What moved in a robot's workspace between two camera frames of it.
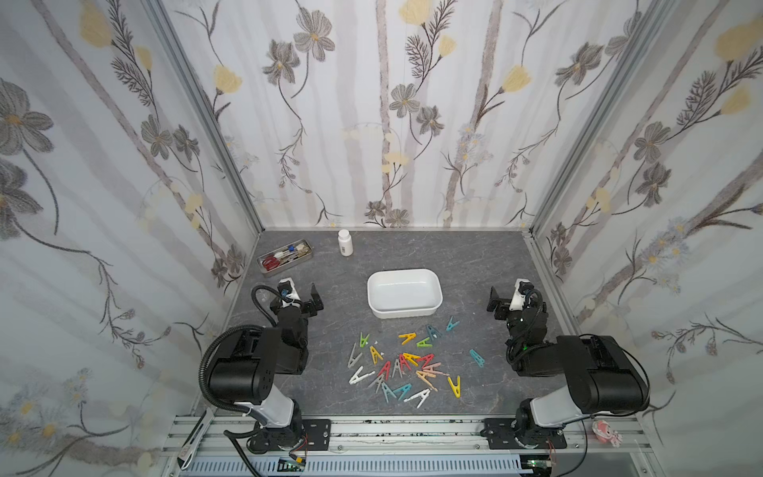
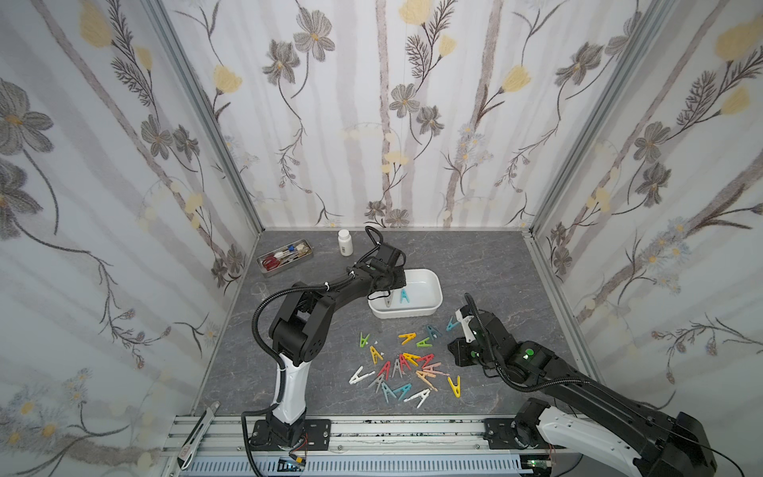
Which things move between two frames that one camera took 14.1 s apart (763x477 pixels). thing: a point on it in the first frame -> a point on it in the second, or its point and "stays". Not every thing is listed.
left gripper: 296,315 -> 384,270
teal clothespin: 450,325 stays
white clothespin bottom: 423,394 stays
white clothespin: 357,377 stays
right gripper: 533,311 -> 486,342
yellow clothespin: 456,389 stays
